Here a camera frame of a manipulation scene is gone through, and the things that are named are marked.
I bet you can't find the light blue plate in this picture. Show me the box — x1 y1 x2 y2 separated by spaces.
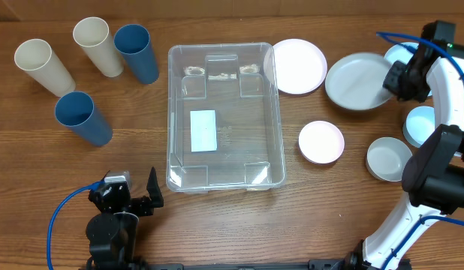
384 42 434 77

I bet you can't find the light blue bowl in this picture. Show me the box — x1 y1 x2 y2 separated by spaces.
402 106 435 148

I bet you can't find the grey plate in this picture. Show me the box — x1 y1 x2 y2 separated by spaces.
325 52 393 111

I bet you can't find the grey bowl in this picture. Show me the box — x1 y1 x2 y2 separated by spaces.
366 137 412 182

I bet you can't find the pink bowl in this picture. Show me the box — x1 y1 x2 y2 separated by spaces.
298 121 345 164

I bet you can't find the pink plate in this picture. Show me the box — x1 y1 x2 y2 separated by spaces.
273 39 327 95

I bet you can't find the cream cup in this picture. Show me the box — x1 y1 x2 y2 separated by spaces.
14 38 76 97
73 16 124 77

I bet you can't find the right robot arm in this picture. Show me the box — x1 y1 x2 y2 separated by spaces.
334 20 464 269

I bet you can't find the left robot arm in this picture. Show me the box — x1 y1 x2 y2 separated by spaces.
86 168 164 269

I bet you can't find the blue cup lower left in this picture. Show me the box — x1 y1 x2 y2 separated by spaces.
55 91 113 147

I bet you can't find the blue cup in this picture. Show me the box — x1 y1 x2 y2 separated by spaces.
55 91 113 147
113 24 159 84

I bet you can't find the clear plastic storage bin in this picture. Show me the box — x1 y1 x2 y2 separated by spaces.
166 43 286 194

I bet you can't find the blue cup top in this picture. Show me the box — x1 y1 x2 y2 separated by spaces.
113 24 159 84

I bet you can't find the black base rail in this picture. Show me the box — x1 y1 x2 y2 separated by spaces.
148 259 343 270

